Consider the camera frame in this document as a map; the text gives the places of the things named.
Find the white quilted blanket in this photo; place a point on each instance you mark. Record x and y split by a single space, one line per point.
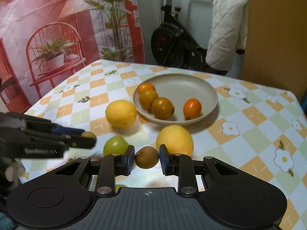
228 33

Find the small orange kumquat left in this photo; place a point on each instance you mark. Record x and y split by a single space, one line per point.
145 86

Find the beige round plate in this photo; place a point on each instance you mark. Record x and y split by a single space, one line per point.
179 88

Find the yellow lemon left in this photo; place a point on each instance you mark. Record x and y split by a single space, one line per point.
121 113

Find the grey gloved hand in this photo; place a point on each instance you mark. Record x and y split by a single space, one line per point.
11 170

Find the wooden board panel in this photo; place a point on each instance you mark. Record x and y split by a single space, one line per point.
275 53

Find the small orange kumquat right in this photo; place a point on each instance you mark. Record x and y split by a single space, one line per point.
192 109

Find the small orange kumquat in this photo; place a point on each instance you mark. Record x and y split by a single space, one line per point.
192 109
145 86

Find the green apple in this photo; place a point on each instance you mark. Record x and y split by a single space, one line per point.
115 145
118 186

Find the dark orange mandarin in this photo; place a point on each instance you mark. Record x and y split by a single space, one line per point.
162 108

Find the red printed backdrop cloth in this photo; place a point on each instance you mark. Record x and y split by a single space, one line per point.
43 42

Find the black exercise bike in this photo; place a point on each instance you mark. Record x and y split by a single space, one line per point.
173 46

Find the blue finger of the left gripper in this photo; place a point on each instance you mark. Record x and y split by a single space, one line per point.
66 131

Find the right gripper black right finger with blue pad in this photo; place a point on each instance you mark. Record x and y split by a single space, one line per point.
179 165

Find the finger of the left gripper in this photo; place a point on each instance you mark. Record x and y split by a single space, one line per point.
84 140

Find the checkered floral tablecloth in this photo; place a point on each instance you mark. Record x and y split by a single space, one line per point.
258 129

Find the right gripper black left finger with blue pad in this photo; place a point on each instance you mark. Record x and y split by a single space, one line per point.
110 167

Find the yellowish orange mandarin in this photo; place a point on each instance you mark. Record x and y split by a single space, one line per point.
147 97

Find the large yellow lemon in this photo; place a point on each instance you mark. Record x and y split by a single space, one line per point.
177 140

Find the brown kiwi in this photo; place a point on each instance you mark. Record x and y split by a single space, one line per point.
147 157

